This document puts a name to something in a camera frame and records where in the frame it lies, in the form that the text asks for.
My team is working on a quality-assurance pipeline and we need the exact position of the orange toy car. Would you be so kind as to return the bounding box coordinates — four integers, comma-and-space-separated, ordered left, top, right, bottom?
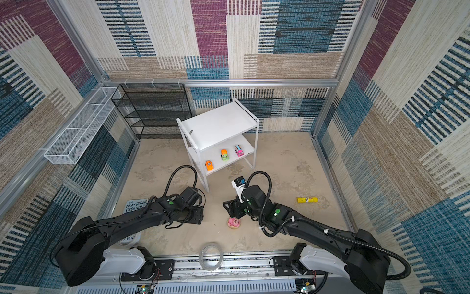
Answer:
204, 160, 214, 171

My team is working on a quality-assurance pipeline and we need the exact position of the green toy car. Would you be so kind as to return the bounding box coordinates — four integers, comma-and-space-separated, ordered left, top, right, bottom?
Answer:
220, 149, 230, 161

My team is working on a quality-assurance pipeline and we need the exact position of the pink toy truck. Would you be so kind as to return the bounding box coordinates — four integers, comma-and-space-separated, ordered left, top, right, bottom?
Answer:
235, 145, 244, 157

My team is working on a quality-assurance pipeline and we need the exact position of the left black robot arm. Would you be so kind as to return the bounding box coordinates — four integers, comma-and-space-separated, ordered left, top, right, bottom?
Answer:
50, 165, 204, 287

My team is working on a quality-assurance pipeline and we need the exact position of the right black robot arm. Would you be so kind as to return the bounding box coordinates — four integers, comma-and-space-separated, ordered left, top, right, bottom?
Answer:
223, 171, 411, 294

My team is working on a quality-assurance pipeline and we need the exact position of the white two-tier shelf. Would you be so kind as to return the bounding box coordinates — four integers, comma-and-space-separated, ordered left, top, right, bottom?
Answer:
177, 98, 259, 192

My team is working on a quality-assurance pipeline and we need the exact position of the pink bear donut toy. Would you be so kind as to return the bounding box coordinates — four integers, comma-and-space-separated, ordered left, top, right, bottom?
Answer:
227, 218, 241, 229

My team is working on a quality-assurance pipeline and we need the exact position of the clear tape roll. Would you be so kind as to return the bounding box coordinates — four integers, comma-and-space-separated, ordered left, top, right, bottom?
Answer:
198, 242, 223, 272

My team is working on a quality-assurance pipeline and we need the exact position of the treehouse book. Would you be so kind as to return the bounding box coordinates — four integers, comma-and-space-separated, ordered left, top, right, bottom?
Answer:
123, 198, 148, 214

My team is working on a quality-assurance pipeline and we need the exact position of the yellow tube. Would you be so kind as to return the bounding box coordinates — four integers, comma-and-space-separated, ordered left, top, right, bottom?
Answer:
297, 197, 318, 203

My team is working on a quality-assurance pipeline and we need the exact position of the white round container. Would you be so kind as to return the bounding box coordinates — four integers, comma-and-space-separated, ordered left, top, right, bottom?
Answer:
118, 233, 141, 248

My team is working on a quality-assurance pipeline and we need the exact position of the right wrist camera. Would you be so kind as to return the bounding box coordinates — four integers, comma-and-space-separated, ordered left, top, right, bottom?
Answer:
231, 176, 246, 203

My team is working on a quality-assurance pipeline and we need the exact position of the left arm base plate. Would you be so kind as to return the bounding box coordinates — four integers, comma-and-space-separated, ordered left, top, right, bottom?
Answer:
121, 259, 175, 282

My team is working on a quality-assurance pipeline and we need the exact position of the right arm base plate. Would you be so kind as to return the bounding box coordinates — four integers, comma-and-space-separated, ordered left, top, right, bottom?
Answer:
269, 256, 314, 276

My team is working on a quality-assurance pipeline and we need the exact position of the black wire rack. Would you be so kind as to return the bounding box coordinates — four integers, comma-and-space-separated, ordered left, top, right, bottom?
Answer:
111, 83, 194, 139

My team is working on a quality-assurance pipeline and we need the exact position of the white wire basket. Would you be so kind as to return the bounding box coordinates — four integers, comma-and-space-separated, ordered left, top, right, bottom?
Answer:
44, 87, 116, 165

